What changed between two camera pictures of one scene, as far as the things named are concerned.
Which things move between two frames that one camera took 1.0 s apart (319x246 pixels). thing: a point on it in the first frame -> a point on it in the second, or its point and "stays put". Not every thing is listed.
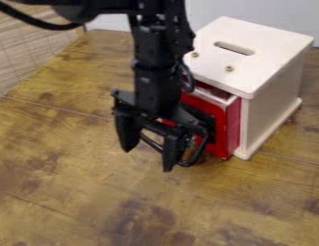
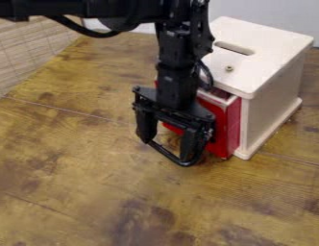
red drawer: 227,109 stays put
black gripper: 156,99 -> 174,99
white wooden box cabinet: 252,62 stays put
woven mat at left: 26,44 stays put
